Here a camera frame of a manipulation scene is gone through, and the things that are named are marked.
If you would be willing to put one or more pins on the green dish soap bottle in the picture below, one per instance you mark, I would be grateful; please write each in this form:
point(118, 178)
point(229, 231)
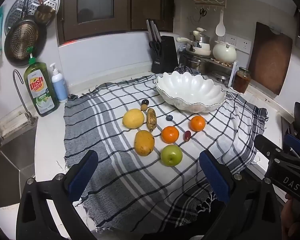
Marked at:
point(41, 90)

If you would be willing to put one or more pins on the white pot rack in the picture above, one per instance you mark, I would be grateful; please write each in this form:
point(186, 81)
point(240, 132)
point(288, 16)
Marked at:
point(230, 73)

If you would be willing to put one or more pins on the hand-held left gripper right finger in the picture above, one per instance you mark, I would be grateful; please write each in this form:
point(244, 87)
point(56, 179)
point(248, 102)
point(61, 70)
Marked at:
point(215, 177)

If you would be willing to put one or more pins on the cream frying pan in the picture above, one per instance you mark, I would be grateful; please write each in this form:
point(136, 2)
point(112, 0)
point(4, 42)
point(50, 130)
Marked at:
point(190, 48)

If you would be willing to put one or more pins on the white wall outlet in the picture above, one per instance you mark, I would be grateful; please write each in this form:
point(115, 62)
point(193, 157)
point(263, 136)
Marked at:
point(230, 39)
point(244, 46)

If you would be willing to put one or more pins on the white scalloped bowl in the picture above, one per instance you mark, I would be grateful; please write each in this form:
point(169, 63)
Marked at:
point(190, 90)

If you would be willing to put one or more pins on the dark perforated strainer pan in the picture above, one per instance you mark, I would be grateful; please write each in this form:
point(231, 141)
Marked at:
point(21, 40)

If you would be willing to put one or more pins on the small brass pot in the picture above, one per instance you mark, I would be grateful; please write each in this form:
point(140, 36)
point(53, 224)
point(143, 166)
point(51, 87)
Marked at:
point(45, 15)

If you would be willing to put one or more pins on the person's right hand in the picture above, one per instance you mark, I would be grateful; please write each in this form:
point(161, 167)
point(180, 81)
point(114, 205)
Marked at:
point(291, 217)

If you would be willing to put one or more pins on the red grape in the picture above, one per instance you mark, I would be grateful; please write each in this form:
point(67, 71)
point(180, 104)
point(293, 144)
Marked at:
point(187, 135)

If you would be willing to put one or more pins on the steel faucet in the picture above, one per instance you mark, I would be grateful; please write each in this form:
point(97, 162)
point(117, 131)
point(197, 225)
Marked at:
point(21, 92)

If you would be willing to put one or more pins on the dark passion fruit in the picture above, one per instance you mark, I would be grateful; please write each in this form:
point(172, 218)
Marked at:
point(145, 102)

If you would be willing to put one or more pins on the tan longan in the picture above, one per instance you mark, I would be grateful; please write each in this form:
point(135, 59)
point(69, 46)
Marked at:
point(144, 107)

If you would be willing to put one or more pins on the black kitchen scissors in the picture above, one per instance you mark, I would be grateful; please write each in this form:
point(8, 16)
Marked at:
point(155, 47)

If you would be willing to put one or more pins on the grey checkered cloth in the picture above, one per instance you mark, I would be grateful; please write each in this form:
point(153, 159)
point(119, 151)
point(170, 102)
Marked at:
point(115, 170)

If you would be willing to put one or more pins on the brown wooden cutting board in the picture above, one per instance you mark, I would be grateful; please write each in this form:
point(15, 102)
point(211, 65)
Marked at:
point(268, 60)

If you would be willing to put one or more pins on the round steel steamer tray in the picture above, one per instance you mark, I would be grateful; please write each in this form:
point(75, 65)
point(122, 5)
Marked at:
point(16, 7)

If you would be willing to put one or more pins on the yellow mango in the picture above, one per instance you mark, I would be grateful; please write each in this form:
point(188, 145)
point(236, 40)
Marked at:
point(144, 143)

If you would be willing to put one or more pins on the steel sink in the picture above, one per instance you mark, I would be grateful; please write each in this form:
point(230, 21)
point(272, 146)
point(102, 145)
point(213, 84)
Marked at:
point(12, 170)

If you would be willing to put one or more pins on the spotted yellow banana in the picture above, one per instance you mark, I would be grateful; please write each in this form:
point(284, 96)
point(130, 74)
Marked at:
point(151, 118)

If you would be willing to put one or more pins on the black knife block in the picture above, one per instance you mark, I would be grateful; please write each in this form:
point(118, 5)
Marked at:
point(165, 55)

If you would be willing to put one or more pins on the blueberry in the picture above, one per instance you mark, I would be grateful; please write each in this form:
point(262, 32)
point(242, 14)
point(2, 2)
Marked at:
point(169, 117)

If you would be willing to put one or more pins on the glass jar of sauce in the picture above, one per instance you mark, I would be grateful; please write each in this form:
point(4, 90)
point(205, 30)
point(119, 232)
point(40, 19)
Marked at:
point(242, 81)

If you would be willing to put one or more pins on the white rice spoon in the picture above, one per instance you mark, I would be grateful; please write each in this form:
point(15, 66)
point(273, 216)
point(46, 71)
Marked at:
point(220, 28)

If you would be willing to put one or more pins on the white and blue pump bottle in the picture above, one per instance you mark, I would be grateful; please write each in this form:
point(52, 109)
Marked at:
point(59, 86)

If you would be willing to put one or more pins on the green apple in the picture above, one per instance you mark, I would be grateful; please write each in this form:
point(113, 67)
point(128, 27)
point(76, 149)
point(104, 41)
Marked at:
point(171, 155)

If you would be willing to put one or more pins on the stainless steel pot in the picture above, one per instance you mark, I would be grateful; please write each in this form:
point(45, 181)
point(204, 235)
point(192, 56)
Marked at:
point(193, 63)

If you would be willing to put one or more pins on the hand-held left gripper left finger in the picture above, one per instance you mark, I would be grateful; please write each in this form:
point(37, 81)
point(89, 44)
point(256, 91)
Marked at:
point(83, 172)

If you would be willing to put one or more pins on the large yellow lemon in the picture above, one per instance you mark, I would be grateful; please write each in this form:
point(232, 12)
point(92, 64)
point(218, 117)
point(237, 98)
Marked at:
point(133, 118)

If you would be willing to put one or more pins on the cream round pot with lid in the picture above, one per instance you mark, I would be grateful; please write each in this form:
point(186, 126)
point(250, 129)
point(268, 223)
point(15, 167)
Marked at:
point(224, 52)

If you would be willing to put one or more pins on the orange mandarin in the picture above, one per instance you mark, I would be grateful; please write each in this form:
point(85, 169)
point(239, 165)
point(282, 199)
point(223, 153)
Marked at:
point(197, 123)
point(170, 134)

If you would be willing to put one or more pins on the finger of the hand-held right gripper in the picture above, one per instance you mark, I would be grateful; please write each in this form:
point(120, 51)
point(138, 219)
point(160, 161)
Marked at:
point(267, 146)
point(293, 141)

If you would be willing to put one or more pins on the dark wooden cabinet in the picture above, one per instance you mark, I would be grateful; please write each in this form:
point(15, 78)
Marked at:
point(97, 5)

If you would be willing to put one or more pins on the hanging black scissors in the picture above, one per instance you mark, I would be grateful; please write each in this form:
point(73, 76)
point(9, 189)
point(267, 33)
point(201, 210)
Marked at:
point(202, 12)

